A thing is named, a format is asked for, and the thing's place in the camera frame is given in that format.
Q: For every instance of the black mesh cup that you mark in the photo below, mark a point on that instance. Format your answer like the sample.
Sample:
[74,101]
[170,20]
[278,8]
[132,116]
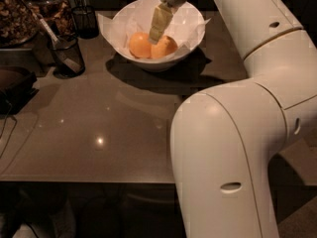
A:
[67,57]
[85,22]

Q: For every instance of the dark brown tray device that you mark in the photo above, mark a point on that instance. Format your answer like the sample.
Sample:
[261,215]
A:
[16,88]

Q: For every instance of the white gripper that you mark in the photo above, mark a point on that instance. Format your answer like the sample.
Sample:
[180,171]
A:
[161,19]

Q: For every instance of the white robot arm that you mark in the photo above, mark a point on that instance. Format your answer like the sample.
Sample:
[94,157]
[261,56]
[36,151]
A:
[222,138]

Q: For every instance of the far black mesh cup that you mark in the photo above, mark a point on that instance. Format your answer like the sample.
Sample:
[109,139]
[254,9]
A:
[85,22]

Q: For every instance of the white ceramic bowl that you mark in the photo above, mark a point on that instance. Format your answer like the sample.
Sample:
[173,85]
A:
[158,63]

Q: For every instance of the orange fruit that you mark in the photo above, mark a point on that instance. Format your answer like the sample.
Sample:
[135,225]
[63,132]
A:
[165,46]
[139,45]

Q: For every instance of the near black mesh cup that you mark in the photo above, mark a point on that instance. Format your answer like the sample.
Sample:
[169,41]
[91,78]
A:
[67,57]

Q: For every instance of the large glass snack jar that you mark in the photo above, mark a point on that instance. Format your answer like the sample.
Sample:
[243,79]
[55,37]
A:
[17,24]

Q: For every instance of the silver serving spoon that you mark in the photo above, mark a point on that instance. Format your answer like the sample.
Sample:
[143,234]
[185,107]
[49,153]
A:
[34,54]

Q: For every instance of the white shoe under table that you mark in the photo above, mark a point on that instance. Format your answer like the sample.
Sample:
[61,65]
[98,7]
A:
[63,220]

